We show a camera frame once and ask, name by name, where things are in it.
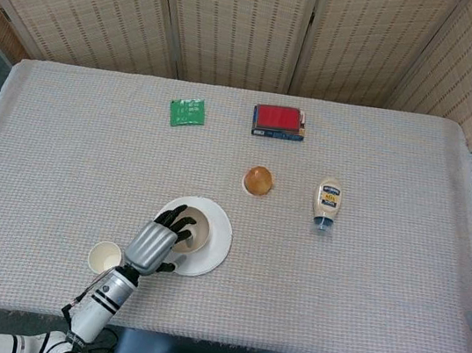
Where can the orange bread roll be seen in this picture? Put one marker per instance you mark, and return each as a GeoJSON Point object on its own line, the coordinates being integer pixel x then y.
{"type": "Point", "coordinates": [258, 180]}

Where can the blue cardboard box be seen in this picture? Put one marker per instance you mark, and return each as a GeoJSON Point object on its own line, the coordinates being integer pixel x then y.
{"type": "Point", "coordinates": [278, 135]}

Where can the small white paper cup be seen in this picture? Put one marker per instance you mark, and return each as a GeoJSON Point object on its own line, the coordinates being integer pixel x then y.
{"type": "Point", "coordinates": [102, 256]}

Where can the beige folding screen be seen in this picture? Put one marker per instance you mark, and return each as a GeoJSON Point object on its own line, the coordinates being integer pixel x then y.
{"type": "Point", "coordinates": [241, 22]}

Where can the white paper plate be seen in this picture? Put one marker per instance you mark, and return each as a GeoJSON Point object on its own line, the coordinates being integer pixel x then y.
{"type": "Point", "coordinates": [220, 236]}

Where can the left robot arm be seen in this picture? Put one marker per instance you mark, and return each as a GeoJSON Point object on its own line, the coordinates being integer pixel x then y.
{"type": "Point", "coordinates": [104, 299]}

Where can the woven checkered tablecloth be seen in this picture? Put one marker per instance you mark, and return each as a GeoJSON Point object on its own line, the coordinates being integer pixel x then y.
{"type": "Point", "coordinates": [334, 289]}

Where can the mayonnaise squeeze bottle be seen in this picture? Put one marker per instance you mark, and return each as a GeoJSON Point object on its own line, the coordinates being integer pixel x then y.
{"type": "Point", "coordinates": [328, 199]}

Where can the red flat pack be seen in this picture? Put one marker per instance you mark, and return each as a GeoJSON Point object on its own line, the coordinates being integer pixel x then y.
{"type": "Point", "coordinates": [278, 117]}

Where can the green packet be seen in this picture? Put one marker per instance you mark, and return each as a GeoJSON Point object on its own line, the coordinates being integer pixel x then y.
{"type": "Point", "coordinates": [188, 111]}

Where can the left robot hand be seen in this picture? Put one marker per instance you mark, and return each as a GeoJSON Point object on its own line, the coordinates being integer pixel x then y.
{"type": "Point", "coordinates": [150, 246]}

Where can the beige bowl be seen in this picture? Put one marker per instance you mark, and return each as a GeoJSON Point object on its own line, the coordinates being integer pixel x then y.
{"type": "Point", "coordinates": [201, 233]}

